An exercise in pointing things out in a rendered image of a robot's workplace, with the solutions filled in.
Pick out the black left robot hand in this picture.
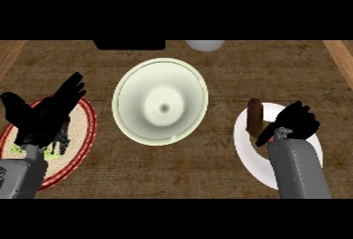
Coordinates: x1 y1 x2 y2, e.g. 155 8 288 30
0 71 89 149

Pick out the pale green bowl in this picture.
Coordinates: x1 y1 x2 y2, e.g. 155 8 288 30
111 57 210 147

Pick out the white plate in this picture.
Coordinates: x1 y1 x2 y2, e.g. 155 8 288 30
233 102 323 190

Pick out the brown bell pepper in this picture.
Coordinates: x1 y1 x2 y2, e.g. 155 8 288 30
245 98 264 138

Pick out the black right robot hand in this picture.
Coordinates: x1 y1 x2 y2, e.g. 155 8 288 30
255 100 322 148

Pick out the red-rimmed patterned plate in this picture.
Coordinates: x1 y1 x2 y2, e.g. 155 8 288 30
0 95 99 192

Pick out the pale grey round object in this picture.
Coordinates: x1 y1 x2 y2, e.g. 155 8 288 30
185 39 226 52

